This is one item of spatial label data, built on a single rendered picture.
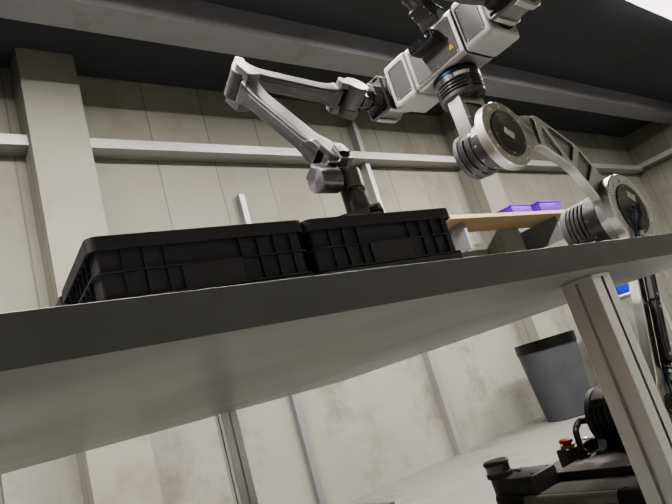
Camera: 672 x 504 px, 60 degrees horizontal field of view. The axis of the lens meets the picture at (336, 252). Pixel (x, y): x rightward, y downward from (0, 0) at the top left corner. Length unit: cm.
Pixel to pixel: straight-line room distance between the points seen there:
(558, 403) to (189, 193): 302
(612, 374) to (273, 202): 331
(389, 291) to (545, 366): 410
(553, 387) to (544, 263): 388
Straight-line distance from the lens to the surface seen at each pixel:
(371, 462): 399
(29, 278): 338
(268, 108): 150
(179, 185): 385
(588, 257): 95
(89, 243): 99
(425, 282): 66
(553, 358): 468
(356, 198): 130
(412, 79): 186
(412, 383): 434
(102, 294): 98
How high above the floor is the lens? 58
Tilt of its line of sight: 14 degrees up
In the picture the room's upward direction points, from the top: 17 degrees counter-clockwise
